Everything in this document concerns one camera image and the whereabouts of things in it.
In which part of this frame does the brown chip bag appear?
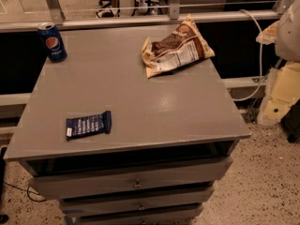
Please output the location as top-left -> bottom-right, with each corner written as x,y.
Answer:
142,14 -> 215,78

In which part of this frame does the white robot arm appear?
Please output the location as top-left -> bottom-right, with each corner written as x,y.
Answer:
256,0 -> 300,126

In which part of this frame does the blue rxbar blueberry bar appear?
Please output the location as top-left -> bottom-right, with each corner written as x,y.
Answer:
66,111 -> 112,141

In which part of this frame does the grey drawer cabinet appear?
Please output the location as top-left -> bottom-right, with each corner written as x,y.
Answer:
3,23 -> 252,225

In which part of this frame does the black office chair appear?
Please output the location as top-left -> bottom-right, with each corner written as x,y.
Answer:
96,0 -> 120,18

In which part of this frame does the middle grey drawer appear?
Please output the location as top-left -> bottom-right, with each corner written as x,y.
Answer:
60,184 -> 214,217

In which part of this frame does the grey drawer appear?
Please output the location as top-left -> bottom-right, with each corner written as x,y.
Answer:
67,203 -> 203,225
60,184 -> 214,217
30,157 -> 233,200

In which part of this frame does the blue pepsi can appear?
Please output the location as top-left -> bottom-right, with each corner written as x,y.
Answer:
37,22 -> 68,62

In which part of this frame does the bottom grey drawer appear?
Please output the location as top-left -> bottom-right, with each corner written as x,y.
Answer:
67,203 -> 203,225

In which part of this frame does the top grey drawer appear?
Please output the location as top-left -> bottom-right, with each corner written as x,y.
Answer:
30,157 -> 233,200

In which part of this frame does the white cable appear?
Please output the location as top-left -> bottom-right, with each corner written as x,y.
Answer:
232,8 -> 264,102

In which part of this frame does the black floor cable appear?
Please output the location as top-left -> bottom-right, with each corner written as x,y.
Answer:
3,181 -> 47,203

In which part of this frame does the metal railing frame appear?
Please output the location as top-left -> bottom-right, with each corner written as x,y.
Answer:
0,0 -> 294,33

